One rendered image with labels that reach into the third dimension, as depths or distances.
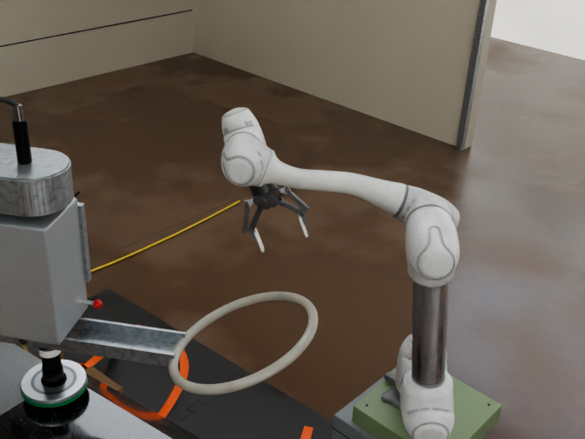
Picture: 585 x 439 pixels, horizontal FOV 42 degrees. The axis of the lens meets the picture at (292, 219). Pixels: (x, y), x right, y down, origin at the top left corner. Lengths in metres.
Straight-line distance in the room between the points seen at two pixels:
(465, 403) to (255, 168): 1.25
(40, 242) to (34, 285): 0.16
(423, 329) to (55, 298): 1.10
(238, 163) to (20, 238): 0.74
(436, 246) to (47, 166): 1.12
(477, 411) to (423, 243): 0.89
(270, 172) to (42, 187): 0.67
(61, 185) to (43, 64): 5.86
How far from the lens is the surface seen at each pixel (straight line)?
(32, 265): 2.36
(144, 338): 2.57
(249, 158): 1.90
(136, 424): 2.64
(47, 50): 8.09
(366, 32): 7.36
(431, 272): 2.02
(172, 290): 4.73
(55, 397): 2.70
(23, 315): 2.49
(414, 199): 2.17
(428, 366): 2.30
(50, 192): 2.26
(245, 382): 2.17
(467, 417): 2.71
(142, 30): 8.70
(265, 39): 8.29
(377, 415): 2.65
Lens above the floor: 2.67
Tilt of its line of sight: 29 degrees down
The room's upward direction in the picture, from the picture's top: 3 degrees clockwise
